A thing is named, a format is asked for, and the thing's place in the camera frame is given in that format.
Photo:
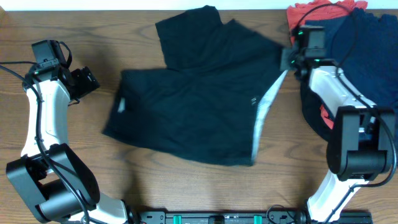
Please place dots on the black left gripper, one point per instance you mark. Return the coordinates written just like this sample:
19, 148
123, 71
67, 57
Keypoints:
89, 83

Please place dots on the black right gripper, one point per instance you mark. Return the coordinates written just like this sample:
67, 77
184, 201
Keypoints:
285, 63

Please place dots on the black shorts white waistband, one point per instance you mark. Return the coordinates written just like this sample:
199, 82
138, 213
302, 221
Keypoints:
210, 101

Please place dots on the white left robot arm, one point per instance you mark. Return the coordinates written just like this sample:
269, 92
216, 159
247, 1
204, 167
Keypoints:
53, 182

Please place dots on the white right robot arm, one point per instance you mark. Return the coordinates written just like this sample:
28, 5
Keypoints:
361, 152

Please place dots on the black garment in pile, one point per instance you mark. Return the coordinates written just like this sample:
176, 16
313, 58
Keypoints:
316, 114

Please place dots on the red garment in pile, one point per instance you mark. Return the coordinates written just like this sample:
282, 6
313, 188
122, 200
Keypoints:
296, 12

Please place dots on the navy blue garment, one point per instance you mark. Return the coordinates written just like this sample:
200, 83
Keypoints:
372, 65

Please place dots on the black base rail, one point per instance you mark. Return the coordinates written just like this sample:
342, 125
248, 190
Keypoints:
275, 216

